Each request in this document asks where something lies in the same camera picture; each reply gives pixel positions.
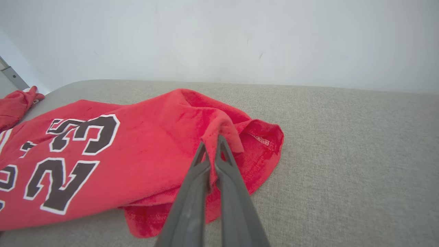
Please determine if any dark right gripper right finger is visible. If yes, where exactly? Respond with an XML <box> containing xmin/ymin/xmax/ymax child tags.
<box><xmin>214</xmin><ymin>135</ymin><xmax>271</xmax><ymax>247</ymax></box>

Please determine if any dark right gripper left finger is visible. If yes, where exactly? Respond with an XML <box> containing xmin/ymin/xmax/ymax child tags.
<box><xmin>154</xmin><ymin>141</ymin><xmax>212</xmax><ymax>247</ymax></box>

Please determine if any red basketball jersey number 23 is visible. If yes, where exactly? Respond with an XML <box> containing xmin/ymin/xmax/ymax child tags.
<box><xmin>0</xmin><ymin>89</ymin><xmax>285</xmax><ymax>239</ymax></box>

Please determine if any red shorts white side stripe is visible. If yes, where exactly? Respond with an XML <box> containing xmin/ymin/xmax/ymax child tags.
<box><xmin>0</xmin><ymin>86</ymin><xmax>45</xmax><ymax>133</ymax></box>

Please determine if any grey fabric sofa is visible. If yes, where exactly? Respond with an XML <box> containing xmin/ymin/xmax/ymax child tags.
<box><xmin>0</xmin><ymin>80</ymin><xmax>439</xmax><ymax>247</ymax></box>

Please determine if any grey metal bar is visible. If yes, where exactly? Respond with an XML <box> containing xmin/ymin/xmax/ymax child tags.
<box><xmin>0</xmin><ymin>56</ymin><xmax>30</xmax><ymax>92</ymax></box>

